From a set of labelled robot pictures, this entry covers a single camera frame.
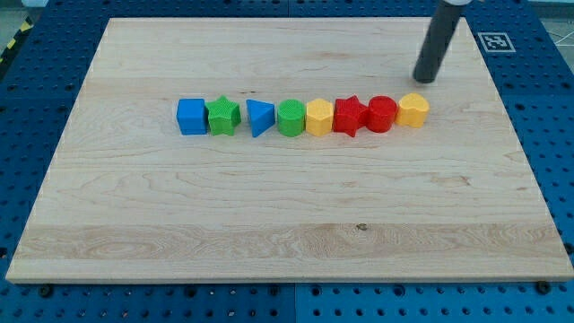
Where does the yellow heart block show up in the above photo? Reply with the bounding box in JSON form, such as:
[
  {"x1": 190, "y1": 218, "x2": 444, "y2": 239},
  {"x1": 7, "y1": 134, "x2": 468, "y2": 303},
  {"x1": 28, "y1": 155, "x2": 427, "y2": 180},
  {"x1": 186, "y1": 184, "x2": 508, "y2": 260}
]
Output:
[{"x1": 395, "y1": 92, "x2": 430, "y2": 127}]

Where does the black bolt front right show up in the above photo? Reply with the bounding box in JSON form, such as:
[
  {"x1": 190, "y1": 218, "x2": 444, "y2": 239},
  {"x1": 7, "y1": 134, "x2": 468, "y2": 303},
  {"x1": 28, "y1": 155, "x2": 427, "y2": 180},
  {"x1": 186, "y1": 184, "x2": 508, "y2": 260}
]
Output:
[{"x1": 535, "y1": 281, "x2": 552, "y2": 295}]

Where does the red cylinder block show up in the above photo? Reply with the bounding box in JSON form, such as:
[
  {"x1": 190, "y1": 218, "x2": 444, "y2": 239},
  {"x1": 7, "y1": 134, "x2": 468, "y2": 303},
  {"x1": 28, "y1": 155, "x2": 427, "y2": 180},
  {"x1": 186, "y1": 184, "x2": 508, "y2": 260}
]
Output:
[{"x1": 366, "y1": 96, "x2": 397, "y2": 133}]

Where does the light wooden board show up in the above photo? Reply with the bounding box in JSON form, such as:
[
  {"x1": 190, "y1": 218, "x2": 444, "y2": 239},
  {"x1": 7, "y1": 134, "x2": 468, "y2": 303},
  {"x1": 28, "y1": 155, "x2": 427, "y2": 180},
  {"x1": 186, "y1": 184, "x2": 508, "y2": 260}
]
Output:
[{"x1": 6, "y1": 18, "x2": 573, "y2": 284}]

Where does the black bolt front left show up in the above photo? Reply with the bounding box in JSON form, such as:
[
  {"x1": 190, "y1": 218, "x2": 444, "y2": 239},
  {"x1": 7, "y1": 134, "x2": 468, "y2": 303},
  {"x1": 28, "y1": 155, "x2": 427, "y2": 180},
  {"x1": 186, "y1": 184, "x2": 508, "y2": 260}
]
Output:
[{"x1": 38, "y1": 284, "x2": 54, "y2": 298}]

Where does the blue triangle block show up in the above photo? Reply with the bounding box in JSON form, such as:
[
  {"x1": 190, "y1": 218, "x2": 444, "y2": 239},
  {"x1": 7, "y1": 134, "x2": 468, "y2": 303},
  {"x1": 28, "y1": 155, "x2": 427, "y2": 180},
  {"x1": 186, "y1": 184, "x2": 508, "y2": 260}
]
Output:
[{"x1": 246, "y1": 99, "x2": 275, "y2": 137}]

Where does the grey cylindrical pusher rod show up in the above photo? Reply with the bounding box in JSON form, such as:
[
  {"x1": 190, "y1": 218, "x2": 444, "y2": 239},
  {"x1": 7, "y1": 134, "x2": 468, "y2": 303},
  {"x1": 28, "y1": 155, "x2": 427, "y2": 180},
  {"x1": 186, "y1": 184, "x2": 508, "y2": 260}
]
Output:
[{"x1": 413, "y1": 0, "x2": 469, "y2": 83}]

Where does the red star block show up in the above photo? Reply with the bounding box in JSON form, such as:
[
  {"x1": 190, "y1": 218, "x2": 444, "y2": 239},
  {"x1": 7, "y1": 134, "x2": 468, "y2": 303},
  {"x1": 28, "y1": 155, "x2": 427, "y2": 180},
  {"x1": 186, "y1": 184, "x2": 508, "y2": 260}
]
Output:
[{"x1": 333, "y1": 95, "x2": 369, "y2": 137}]

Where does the blue cube block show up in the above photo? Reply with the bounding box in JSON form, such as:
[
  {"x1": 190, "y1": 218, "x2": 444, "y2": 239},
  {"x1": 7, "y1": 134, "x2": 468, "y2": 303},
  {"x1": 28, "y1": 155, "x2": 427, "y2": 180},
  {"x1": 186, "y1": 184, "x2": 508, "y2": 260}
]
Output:
[{"x1": 176, "y1": 99, "x2": 207, "y2": 135}]

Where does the green star block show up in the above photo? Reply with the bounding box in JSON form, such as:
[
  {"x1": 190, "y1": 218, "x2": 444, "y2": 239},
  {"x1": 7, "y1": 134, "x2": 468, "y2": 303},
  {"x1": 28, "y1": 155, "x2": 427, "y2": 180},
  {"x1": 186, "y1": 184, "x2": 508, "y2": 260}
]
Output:
[{"x1": 205, "y1": 96, "x2": 241, "y2": 135}]

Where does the black bolt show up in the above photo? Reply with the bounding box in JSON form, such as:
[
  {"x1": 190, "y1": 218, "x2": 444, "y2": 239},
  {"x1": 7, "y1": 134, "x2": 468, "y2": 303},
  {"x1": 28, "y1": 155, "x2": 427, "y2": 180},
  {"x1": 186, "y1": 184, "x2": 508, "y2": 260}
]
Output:
[
  {"x1": 535, "y1": 281, "x2": 552, "y2": 295},
  {"x1": 38, "y1": 284, "x2": 54, "y2": 298}
]

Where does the green cylinder block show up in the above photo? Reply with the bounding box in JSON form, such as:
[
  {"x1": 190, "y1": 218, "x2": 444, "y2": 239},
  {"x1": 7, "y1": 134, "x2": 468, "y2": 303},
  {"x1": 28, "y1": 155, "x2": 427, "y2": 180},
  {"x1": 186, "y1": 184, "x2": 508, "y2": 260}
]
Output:
[{"x1": 277, "y1": 99, "x2": 306, "y2": 137}]

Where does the white fiducial marker tag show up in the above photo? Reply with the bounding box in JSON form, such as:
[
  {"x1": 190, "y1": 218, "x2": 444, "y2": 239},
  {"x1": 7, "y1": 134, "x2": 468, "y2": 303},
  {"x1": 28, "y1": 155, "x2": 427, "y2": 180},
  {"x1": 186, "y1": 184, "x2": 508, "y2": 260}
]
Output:
[{"x1": 478, "y1": 32, "x2": 516, "y2": 53}]

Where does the yellow hexagon block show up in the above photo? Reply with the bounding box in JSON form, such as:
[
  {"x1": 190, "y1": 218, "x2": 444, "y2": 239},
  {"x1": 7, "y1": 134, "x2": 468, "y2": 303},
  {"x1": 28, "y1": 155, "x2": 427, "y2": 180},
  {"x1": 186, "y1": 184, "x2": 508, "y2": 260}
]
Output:
[{"x1": 306, "y1": 99, "x2": 334, "y2": 136}]

